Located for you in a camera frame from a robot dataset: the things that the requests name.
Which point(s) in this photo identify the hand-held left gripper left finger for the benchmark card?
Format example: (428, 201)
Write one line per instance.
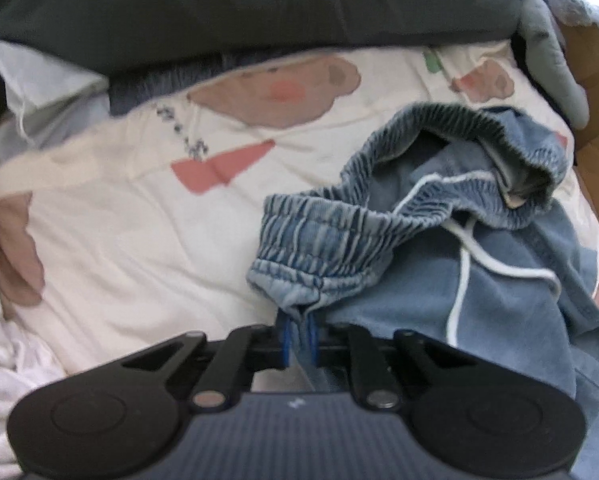
(285, 345)

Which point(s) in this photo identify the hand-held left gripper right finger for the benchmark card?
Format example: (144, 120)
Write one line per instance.
(313, 347)

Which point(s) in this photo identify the blue denim pants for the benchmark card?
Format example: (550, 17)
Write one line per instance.
(504, 270)

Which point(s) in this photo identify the cream bear print bedsheet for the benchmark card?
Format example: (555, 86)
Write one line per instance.
(129, 240)

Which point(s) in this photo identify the white crumpled cloth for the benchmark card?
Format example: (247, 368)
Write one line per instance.
(9, 360)

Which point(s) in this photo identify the blue ribbed cloth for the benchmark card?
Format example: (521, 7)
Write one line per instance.
(149, 90)

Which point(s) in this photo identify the dark grey pillow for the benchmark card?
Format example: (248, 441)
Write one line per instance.
(229, 5)

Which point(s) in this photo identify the pale blue cloth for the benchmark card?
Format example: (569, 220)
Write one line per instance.
(44, 85)

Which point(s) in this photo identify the grey plush toy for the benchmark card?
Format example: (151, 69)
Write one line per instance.
(549, 50)

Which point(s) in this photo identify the grey fluffy cloth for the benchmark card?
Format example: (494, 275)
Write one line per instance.
(589, 10)

